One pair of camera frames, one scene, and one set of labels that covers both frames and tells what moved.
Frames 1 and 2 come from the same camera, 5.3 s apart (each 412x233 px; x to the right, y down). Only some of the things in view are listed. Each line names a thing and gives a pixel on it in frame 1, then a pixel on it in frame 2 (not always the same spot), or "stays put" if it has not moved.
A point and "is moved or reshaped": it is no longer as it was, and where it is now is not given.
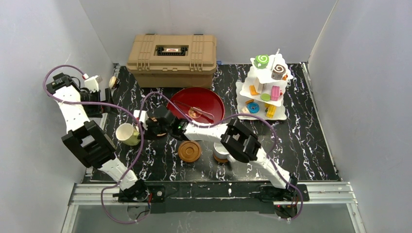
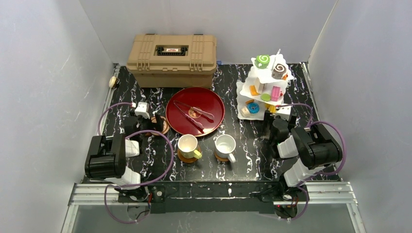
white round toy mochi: x=245 y=110 stays put
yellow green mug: x=126 y=133 is moved or reshaped
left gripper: x=107 y=96 to x=149 y=120
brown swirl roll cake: x=278 y=72 stays put
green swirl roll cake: x=261 y=61 stays put
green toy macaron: x=265 y=97 stays put
